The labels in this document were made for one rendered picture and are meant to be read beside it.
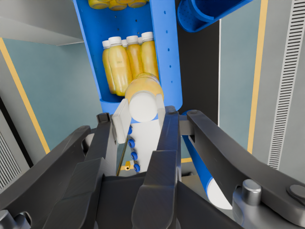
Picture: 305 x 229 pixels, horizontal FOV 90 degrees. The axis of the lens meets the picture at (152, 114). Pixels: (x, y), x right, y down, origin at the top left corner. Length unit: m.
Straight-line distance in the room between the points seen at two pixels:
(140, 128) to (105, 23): 0.47
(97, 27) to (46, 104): 1.52
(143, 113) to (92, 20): 0.48
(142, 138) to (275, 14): 1.71
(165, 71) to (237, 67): 1.48
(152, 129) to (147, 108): 0.58
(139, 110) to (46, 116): 1.93
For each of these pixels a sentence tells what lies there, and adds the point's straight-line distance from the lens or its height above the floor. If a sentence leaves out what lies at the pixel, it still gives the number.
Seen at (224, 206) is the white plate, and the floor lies 1.04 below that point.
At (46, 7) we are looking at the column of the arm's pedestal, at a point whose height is 0.53.
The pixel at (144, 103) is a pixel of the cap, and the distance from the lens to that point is 0.20.
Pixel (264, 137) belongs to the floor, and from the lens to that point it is 2.33.
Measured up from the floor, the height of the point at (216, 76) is 0.15.
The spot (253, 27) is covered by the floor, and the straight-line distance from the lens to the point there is 1.92.
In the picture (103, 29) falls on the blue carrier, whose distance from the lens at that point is 0.65.
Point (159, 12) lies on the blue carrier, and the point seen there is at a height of 1.20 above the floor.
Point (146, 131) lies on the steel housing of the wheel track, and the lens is 0.78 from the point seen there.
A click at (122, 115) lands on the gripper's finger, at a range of 0.16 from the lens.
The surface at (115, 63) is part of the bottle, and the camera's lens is 0.51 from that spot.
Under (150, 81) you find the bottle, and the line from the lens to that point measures 0.24.
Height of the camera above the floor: 1.63
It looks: 70 degrees down
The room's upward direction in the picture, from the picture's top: 177 degrees clockwise
